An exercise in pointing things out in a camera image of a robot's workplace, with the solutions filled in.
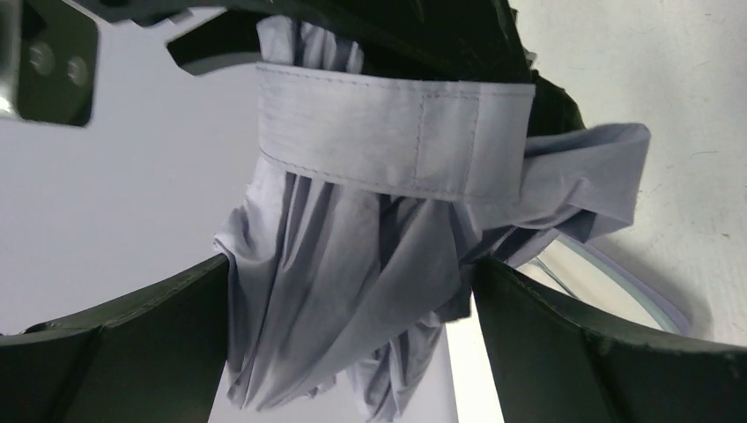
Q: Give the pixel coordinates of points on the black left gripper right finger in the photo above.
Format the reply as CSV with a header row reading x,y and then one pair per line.
x,y
556,359

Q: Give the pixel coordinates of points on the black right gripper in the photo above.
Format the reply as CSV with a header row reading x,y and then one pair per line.
x,y
50,51

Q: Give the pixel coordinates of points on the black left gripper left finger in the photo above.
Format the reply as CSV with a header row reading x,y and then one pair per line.
x,y
154,355

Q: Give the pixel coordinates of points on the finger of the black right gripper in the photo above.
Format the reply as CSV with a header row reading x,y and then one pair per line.
x,y
429,40

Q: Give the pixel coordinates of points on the lavender umbrella case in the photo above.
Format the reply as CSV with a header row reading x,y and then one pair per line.
x,y
585,274

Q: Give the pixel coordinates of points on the lavender umbrella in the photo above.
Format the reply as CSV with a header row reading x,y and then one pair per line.
x,y
371,199

